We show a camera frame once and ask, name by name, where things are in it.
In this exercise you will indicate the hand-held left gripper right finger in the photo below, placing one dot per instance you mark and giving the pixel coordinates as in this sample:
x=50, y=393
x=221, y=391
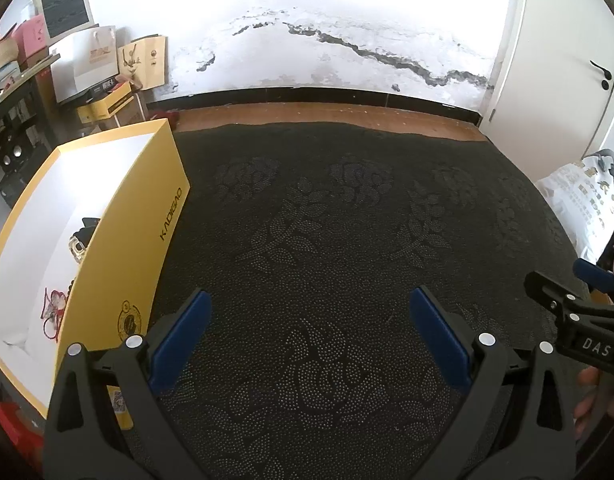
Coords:
x=442, y=340

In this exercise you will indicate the white framed monitor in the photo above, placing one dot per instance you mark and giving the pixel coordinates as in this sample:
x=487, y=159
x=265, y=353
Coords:
x=62, y=2

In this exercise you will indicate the black patterned table cloth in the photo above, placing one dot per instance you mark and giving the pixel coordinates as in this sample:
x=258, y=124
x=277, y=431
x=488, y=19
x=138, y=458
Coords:
x=337, y=235

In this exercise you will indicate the yellow box with white inside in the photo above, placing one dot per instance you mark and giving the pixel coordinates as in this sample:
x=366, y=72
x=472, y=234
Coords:
x=137, y=200

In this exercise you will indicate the white shopping bag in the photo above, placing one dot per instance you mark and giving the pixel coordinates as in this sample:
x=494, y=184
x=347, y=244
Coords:
x=87, y=67

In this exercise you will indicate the white printed bag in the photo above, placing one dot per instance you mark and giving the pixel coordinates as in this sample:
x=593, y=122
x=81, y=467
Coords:
x=582, y=200

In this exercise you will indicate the pink box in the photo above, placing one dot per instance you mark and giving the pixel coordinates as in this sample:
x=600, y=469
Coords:
x=34, y=35

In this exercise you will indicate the yellow shoe box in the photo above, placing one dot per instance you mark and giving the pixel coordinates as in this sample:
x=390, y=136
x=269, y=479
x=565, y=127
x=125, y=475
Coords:
x=107, y=105

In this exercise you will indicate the items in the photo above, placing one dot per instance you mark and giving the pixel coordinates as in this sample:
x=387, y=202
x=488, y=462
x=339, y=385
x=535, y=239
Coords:
x=79, y=245

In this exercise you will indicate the brown paper bag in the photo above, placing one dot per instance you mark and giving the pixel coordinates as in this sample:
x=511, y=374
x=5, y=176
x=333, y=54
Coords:
x=147, y=62

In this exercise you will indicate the person's right hand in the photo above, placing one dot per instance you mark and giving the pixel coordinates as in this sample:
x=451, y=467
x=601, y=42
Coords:
x=589, y=400

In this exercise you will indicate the black computer tower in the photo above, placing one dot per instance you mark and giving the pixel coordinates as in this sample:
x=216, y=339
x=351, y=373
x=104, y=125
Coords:
x=14, y=185

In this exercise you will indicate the white door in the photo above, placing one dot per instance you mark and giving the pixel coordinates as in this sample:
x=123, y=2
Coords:
x=552, y=60

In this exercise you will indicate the red object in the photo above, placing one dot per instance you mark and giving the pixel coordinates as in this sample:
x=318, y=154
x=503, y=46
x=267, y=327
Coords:
x=9, y=425

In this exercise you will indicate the dark shelf unit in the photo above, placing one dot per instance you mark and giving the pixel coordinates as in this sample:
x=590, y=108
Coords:
x=22, y=80

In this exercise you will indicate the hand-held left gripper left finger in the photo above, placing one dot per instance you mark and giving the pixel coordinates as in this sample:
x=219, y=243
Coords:
x=182, y=340

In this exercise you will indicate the black speaker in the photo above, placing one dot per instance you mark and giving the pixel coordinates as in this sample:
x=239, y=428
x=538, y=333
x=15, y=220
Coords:
x=9, y=152

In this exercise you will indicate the dark red cloth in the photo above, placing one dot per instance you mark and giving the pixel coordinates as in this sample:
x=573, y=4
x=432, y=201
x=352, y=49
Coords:
x=173, y=117

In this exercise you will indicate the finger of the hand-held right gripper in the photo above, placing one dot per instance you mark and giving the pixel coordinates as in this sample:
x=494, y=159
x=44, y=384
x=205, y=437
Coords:
x=594, y=272
x=552, y=292

